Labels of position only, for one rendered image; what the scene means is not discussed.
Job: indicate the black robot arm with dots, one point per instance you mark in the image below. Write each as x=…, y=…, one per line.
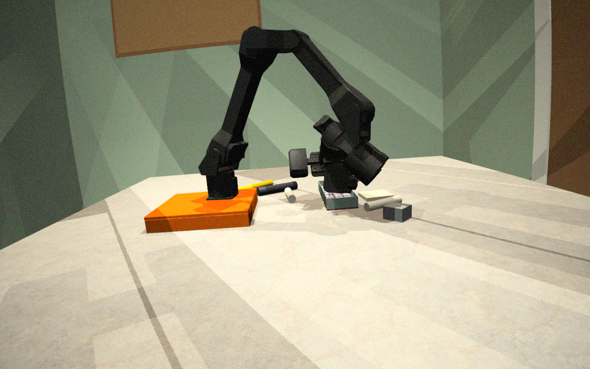
x=347, y=138

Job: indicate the white cylinder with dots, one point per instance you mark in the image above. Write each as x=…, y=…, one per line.
x=378, y=204
x=290, y=195

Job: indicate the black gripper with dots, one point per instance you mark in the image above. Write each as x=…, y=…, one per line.
x=298, y=163

